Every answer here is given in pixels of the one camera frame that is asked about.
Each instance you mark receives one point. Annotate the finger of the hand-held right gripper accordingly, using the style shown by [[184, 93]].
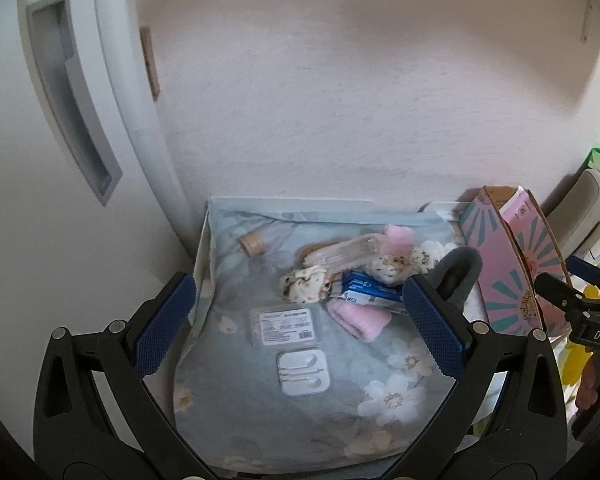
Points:
[[587, 270], [555, 287]]

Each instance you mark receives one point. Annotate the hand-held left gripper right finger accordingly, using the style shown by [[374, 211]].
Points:
[[432, 330]]

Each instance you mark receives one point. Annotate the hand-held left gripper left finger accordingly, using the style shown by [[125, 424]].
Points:
[[165, 325]]

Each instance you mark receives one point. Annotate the pink cardboard box teal rays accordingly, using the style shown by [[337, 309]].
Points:
[[505, 280]]

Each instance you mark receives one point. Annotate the cream tissue pack black print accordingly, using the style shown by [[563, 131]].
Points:
[[430, 255]]

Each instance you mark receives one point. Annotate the cream floral scrunchie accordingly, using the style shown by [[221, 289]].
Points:
[[391, 266], [305, 285]]

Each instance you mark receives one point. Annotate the pink fuzzy wristband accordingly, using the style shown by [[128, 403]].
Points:
[[355, 317]]

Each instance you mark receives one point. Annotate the clear box with white label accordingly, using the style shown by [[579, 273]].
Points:
[[282, 326]]

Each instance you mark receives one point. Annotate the brown and white crocheted toy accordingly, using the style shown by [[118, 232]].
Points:
[[311, 249]]

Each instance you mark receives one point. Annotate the person's right hand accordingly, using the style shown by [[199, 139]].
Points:
[[587, 382]]

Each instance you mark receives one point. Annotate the yellow floral cloth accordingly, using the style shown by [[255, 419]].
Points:
[[577, 360]]

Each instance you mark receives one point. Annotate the beige sofa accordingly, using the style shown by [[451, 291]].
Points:
[[585, 210]]

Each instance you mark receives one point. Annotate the grey fabric item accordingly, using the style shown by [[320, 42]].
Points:
[[460, 267]]

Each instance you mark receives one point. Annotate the blue packet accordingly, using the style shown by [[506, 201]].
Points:
[[370, 290]]

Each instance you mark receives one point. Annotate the pink fluffy pompom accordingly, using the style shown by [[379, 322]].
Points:
[[397, 240]]

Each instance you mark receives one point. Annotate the clear plastic bottle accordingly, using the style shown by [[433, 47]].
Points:
[[342, 252]]

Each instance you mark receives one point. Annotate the blue floral cloth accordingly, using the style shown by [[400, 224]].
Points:
[[260, 410]]

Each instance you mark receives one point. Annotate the white earphone case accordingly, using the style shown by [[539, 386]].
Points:
[[302, 372]]

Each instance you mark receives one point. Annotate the brown wooden strip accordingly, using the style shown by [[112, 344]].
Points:
[[150, 62]]

